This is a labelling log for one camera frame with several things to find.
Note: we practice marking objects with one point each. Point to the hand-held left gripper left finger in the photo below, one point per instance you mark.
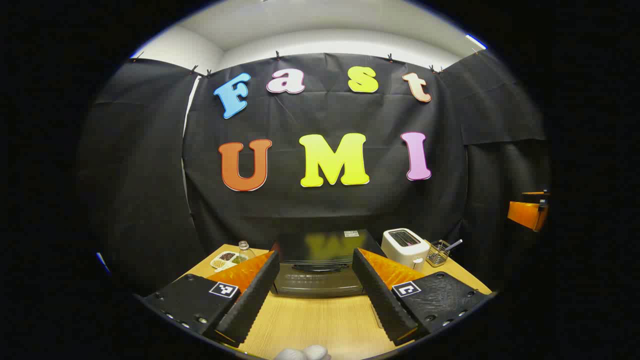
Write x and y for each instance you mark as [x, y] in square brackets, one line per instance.
[255, 295]

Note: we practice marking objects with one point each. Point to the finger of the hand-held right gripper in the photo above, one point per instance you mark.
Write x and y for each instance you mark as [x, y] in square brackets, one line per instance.
[525, 214]

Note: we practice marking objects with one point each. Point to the white divided condiment dish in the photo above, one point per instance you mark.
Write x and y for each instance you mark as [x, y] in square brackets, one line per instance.
[224, 260]

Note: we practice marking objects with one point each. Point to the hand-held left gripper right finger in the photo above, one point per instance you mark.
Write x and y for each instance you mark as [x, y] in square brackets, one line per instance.
[382, 300]

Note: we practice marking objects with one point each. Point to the white toaster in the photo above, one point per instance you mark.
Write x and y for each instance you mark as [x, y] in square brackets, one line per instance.
[405, 250]

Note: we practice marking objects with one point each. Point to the black backdrop cloth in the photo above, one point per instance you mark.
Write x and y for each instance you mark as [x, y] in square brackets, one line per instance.
[325, 210]

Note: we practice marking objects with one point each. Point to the clear glass bottle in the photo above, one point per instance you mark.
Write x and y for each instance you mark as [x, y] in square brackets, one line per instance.
[244, 252]

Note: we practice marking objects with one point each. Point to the metal spoon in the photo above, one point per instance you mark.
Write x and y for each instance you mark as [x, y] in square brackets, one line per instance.
[452, 245]

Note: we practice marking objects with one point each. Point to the black electric oven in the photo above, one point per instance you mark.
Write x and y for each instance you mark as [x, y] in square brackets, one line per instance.
[320, 280]

